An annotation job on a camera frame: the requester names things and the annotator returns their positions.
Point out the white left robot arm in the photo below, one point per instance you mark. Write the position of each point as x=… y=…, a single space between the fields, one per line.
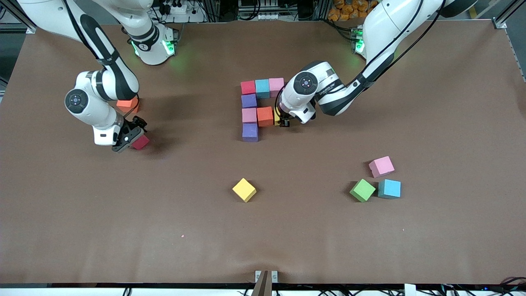
x=386 y=28

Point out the brown wooden strip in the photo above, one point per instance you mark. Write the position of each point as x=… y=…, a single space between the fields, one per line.
x=261 y=285

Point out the blue foam cube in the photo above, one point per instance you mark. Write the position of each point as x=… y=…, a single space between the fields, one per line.
x=262 y=89
x=389 y=189

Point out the orange snack bag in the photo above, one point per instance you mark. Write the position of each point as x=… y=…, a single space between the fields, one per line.
x=349 y=12

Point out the green foam cube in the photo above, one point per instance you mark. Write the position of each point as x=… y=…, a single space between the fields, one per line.
x=362 y=190

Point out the metal clamp bracket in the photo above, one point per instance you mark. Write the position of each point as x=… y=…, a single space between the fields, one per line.
x=274 y=276

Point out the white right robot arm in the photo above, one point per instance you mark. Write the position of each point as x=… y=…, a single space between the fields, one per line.
x=88 y=109

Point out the purple foam cube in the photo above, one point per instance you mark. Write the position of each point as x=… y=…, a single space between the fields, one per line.
x=249 y=100
x=250 y=132

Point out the yellow foam cube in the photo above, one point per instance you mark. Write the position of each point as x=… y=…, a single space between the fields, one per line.
x=244 y=190
x=276 y=118

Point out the brown paper table cover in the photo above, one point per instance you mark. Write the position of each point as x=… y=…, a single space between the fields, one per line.
x=263 y=234

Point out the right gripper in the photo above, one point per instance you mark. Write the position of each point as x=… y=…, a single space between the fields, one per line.
x=134 y=130

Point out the orange foam cube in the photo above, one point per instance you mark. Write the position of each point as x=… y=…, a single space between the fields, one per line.
x=128 y=105
x=265 y=116

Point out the aluminium frame profile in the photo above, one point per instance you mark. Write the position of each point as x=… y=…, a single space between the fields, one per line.
x=509 y=12
x=28 y=29

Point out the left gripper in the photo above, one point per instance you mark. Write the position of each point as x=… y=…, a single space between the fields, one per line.
x=282 y=119

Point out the pink foam cube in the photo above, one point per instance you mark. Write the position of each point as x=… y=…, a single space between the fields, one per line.
x=381 y=167
x=276 y=87
x=249 y=115

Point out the white power strip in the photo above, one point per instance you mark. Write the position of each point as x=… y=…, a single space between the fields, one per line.
x=177 y=8

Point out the red foam cube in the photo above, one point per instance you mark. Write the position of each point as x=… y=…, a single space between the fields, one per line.
x=141 y=143
x=248 y=87

